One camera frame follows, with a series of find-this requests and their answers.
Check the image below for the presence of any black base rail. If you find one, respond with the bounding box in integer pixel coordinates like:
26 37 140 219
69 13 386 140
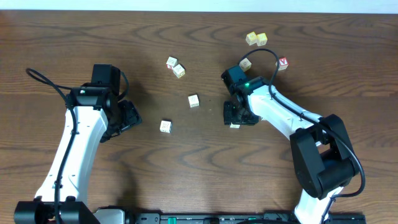
93 206 367 224

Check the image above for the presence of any white block with red side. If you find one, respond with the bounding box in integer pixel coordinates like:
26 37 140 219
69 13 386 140
166 57 178 70

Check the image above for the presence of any cream block near top centre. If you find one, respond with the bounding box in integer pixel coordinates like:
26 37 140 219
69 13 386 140
239 58 252 72

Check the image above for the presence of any yellow block of pair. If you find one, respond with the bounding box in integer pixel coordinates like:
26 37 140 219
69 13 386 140
246 32 257 45
256 33 268 47

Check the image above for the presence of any yellow block left of pair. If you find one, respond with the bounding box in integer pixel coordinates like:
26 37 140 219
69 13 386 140
246 32 257 45

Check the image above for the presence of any white block with drawing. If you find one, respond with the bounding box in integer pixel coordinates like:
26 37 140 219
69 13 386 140
229 123 240 129

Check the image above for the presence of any yellow block right of pair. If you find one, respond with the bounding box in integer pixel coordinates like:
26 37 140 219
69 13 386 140
256 33 268 47

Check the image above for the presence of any white block with yellow side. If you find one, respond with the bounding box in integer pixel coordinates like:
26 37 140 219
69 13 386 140
173 64 186 78

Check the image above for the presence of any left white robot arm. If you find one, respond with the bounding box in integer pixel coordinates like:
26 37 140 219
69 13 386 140
14 86 142 223

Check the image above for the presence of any red letter block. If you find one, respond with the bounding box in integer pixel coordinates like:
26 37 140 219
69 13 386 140
275 57 289 71

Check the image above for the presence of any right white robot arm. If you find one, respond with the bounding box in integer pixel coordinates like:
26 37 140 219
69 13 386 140
223 77 366 223

